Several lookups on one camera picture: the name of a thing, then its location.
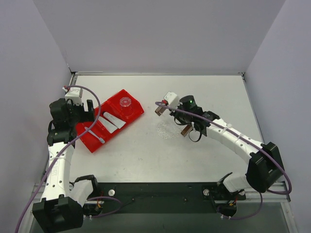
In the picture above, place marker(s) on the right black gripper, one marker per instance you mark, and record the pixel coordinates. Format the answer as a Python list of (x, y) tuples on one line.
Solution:
[(177, 116)]

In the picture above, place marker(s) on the grey toothbrush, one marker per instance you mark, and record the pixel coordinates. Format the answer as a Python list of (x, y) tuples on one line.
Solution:
[(101, 140)]

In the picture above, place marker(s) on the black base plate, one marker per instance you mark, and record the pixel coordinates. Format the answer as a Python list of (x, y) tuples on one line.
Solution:
[(161, 198)]

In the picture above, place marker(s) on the toothpaste tube black cap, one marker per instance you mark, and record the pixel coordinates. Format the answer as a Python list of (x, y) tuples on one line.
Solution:
[(114, 120)]

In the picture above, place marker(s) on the aluminium front rail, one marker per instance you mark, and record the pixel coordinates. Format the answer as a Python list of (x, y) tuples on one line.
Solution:
[(251, 194)]

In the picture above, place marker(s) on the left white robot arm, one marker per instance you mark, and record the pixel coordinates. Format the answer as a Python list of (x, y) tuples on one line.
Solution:
[(61, 208)]

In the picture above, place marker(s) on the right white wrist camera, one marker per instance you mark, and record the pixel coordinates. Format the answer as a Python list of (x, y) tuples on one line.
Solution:
[(171, 99)]

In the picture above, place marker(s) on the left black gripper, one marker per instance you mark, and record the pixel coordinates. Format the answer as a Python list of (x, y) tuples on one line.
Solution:
[(81, 110)]

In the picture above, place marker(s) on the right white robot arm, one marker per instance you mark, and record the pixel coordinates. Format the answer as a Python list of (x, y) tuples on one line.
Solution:
[(264, 164)]

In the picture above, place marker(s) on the red plastic compartment box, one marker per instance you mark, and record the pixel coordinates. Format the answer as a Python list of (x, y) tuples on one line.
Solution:
[(117, 113)]

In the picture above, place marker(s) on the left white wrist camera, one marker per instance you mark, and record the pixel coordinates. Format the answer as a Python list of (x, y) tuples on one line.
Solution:
[(73, 95)]

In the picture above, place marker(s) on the clear plastic cup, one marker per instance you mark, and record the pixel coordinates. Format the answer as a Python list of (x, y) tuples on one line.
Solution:
[(126, 106)]

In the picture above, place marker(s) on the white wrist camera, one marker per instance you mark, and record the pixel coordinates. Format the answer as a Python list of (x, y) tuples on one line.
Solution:
[(73, 95), (171, 99)]

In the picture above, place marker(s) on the clear tray brown handles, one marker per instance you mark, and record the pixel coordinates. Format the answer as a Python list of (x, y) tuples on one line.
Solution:
[(166, 127)]

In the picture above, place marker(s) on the toothpaste tube green cap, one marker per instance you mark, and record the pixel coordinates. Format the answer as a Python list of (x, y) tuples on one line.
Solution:
[(107, 124)]

